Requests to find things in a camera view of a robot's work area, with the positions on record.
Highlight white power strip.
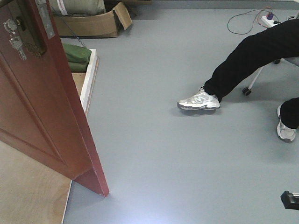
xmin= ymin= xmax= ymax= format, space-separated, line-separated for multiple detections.
xmin=261 ymin=16 xmax=279 ymax=28

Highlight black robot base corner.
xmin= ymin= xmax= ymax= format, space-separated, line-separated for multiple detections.
xmin=280 ymin=191 xmax=299 ymax=210

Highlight red power cable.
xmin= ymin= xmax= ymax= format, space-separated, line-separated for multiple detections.
xmin=227 ymin=6 xmax=281 ymax=35

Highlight olive green sack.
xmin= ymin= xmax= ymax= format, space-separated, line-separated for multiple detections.
xmin=49 ymin=0 xmax=106 ymax=16

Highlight seated person in white shirt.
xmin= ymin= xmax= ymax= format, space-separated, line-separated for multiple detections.
xmin=177 ymin=19 xmax=299 ymax=142

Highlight plywood base board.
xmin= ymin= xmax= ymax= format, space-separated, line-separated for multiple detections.
xmin=0 ymin=56 xmax=100 ymax=224

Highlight open cardboard box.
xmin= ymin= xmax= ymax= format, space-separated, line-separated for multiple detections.
xmin=53 ymin=2 xmax=132 ymax=38

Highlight silver door keys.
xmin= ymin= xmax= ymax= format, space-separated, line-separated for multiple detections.
xmin=9 ymin=36 xmax=27 ymax=60

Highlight metal door latch plate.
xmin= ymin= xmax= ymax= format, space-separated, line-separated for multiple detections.
xmin=35 ymin=0 xmax=55 ymax=39

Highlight thin steel guy wire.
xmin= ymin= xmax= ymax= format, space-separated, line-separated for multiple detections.
xmin=49 ymin=4 xmax=87 ymax=49

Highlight brown wooden door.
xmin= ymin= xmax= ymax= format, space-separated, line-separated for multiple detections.
xmin=0 ymin=0 xmax=109 ymax=196

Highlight white wooden base strip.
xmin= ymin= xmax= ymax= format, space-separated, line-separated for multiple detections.
xmin=80 ymin=49 xmax=100 ymax=116

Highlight lower green sandbag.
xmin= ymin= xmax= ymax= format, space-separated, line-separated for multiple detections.
xmin=68 ymin=62 xmax=88 ymax=73

